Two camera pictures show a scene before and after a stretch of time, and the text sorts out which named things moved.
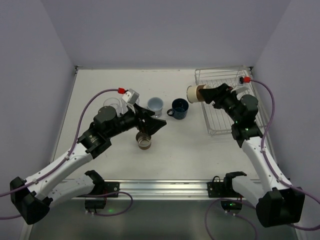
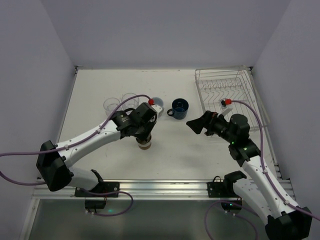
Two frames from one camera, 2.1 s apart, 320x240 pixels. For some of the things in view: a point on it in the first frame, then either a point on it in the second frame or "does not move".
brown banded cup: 143,140 does not move
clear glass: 111,101 does not move
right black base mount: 226,189 does not move
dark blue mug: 179,110 does not move
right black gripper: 219,94 -> 207,123
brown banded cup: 193,94 -> 145,141
